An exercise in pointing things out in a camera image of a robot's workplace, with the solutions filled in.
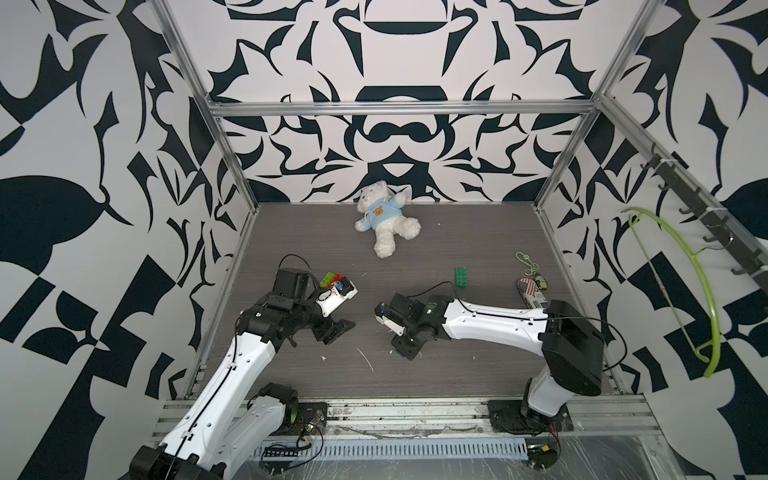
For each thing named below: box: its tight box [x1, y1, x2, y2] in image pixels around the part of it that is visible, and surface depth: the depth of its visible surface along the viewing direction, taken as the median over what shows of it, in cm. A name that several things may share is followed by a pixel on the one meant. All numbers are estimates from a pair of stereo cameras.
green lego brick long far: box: [455, 268, 467, 288], surface depth 101 cm
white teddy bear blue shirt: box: [355, 180, 421, 259], surface depth 110 cm
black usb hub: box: [264, 447, 298, 457], surface depth 74 cm
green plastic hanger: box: [621, 207, 721, 378], surface depth 61 cm
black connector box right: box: [527, 444, 557, 470], surface depth 73 cm
